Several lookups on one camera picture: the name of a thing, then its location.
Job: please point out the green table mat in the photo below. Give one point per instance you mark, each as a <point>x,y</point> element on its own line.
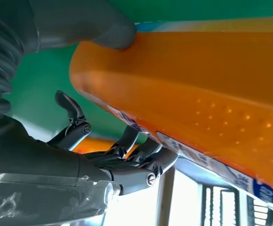
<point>44,78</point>

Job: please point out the window frame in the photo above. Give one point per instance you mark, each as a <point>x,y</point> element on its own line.
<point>164,199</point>

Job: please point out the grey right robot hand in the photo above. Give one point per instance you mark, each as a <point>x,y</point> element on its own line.
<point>32,174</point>

